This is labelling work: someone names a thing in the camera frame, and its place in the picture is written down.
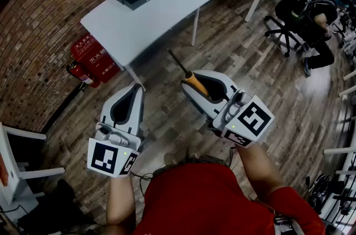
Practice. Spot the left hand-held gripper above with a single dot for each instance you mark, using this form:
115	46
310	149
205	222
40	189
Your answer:
104	157

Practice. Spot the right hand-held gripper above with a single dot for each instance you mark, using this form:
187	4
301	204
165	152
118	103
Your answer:
254	120

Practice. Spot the person's left forearm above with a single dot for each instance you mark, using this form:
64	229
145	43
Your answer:
121	200

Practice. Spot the person's right forearm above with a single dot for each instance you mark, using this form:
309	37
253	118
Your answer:
258	170

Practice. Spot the white table leg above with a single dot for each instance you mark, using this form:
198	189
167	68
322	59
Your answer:
195	28
135	77

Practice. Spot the red fire extinguisher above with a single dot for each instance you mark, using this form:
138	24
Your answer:
83	74

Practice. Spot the red fire extinguisher cabinet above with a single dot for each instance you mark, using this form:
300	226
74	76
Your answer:
96	59

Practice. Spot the black office chair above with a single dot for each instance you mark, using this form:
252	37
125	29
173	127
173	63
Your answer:
286	17

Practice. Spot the person's red shirt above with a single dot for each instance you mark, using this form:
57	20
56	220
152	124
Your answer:
205	200

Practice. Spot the black bag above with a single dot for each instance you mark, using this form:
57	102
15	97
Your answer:
55	209

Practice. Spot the white shelf unit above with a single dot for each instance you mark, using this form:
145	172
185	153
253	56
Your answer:
11	167

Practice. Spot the white metal rack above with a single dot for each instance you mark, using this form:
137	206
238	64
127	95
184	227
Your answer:
345	150

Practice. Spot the grey waist pouch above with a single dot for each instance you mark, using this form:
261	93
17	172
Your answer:
286	224

